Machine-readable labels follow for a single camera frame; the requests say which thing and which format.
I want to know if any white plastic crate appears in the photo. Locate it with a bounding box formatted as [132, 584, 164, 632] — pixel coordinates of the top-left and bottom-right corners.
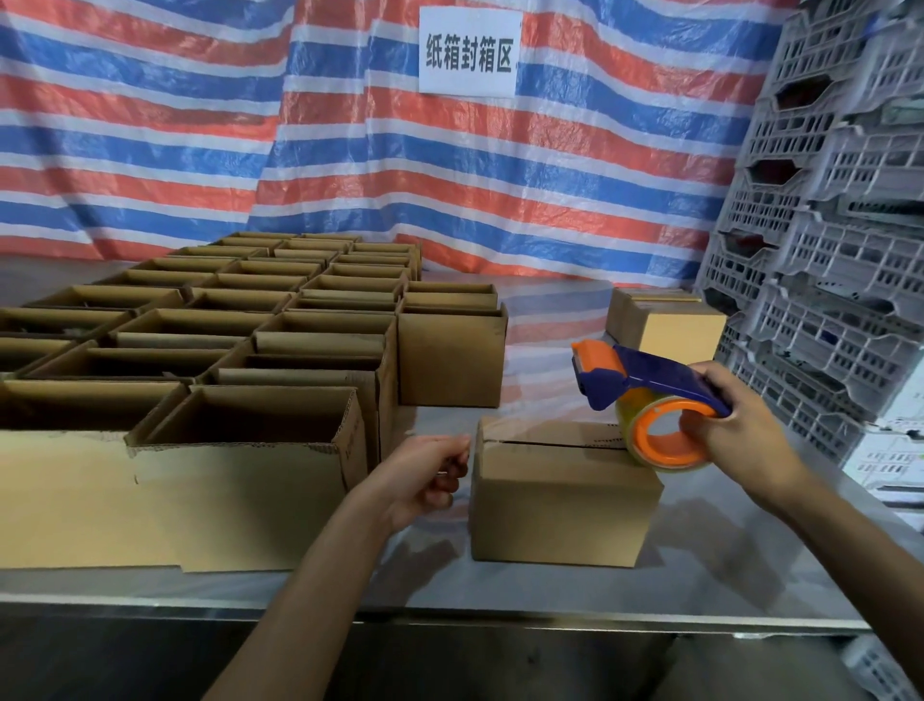
[839, 634, 924, 701]
[841, 376, 924, 532]

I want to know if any red blue striped tarp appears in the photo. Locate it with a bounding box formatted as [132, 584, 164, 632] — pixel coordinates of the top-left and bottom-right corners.
[0, 0, 798, 290]

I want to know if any person's right forearm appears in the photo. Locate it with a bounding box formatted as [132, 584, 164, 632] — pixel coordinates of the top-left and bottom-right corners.
[754, 468, 924, 688]

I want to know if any white paper sign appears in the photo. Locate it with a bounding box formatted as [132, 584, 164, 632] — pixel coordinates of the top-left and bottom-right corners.
[418, 6, 524, 99]

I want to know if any person's right hand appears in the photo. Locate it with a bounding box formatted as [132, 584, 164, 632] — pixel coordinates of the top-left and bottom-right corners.
[679, 360, 807, 511]

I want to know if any sealed cardboard box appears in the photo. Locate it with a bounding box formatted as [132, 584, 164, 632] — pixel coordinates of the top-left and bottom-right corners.
[604, 286, 729, 367]

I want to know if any person's left forearm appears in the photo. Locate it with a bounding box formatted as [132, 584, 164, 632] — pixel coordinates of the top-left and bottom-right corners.
[204, 490, 397, 701]

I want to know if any person's left hand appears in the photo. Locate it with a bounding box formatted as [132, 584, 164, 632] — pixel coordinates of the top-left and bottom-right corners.
[363, 433, 472, 536]

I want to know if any small closed cardboard box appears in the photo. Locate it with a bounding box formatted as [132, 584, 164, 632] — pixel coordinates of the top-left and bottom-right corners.
[469, 415, 665, 569]

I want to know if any blue and orange tape dispenser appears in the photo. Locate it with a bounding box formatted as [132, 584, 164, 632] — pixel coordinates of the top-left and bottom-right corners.
[571, 338, 734, 472]

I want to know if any clear packing tape roll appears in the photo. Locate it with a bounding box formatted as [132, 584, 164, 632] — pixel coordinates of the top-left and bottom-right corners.
[616, 388, 716, 474]

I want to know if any group of open cardboard boxes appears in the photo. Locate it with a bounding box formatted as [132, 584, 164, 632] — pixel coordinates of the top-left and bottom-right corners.
[0, 230, 509, 575]

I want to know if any stack of grey plastic crates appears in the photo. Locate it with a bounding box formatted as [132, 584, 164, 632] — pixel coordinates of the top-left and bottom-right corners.
[692, 0, 924, 465]

